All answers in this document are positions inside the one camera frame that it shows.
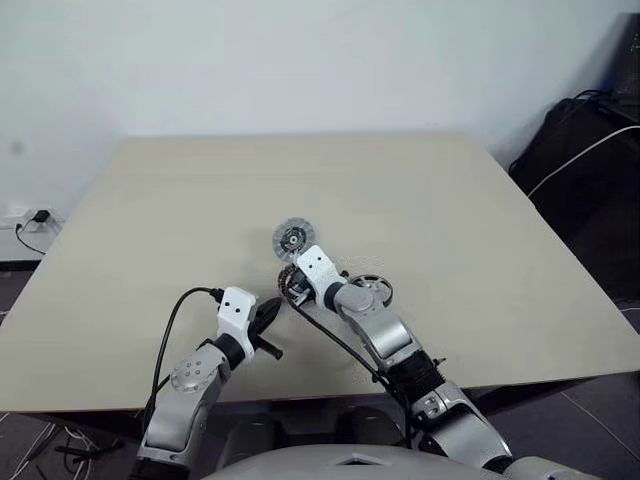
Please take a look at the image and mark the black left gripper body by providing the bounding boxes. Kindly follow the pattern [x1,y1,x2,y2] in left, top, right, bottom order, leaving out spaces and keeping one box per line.
[248,314,284,362]

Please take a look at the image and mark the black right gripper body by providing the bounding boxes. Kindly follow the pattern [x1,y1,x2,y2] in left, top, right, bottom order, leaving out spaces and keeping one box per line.
[287,271,320,307]

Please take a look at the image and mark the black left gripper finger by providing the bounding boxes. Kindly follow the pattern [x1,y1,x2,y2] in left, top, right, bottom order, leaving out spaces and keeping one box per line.
[254,297,282,327]
[256,298,283,335]

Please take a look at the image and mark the motor housing with copper windings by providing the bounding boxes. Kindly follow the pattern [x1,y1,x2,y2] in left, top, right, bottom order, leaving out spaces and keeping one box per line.
[276,268,301,304]

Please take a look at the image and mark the round motor lid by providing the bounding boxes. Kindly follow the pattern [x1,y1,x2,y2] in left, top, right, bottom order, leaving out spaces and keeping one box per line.
[272,217,315,262]

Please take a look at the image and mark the silver spoked rotor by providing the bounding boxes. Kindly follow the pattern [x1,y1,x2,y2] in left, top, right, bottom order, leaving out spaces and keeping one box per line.
[348,272,394,308]

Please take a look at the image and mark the silver robot torso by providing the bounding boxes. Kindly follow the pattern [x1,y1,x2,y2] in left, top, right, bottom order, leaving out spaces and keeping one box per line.
[198,442,599,480]

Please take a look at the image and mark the dark rounded shape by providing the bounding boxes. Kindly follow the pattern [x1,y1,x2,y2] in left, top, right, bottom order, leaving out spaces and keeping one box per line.
[338,405,407,447]

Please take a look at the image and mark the black floor tool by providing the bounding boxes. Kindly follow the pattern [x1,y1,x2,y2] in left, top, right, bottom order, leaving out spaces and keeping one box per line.
[53,438,125,459]

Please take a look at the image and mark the black bag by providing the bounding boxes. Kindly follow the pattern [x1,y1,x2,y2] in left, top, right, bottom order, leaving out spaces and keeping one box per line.
[508,97,640,312]

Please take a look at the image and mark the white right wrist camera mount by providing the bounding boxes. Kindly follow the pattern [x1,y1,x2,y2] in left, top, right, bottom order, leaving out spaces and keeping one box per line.
[294,245,347,302]

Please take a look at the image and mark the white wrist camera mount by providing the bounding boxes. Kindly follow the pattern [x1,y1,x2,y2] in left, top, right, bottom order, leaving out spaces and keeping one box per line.
[217,286,259,362]
[294,245,347,302]

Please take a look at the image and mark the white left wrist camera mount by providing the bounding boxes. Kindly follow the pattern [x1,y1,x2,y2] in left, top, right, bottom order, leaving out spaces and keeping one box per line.
[217,286,259,362]

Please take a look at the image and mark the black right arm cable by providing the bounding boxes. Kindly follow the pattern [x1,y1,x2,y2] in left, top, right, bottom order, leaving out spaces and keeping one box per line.
[284,294,419,451]

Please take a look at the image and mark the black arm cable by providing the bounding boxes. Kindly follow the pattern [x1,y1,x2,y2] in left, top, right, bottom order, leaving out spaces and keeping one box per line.
[143,286,224,437]
[284,294,419,451]

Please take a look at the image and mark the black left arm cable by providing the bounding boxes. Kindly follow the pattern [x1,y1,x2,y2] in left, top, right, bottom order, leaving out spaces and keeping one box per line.
[143,286,224,437]

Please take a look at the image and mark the black adapter cord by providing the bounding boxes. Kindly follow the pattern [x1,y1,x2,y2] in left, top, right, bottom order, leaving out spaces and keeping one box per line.
[14,219,49,257]

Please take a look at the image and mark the white floor cables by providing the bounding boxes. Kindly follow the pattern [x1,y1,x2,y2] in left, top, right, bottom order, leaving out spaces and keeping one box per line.
[0,413,104,480]

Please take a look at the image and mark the white wall power strip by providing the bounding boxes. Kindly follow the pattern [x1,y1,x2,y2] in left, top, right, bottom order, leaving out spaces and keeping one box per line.
[0,201,67,234]

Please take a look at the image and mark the white cable on bag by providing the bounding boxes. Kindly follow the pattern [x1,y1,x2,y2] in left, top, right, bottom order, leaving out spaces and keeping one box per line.
[527,124,640,197]

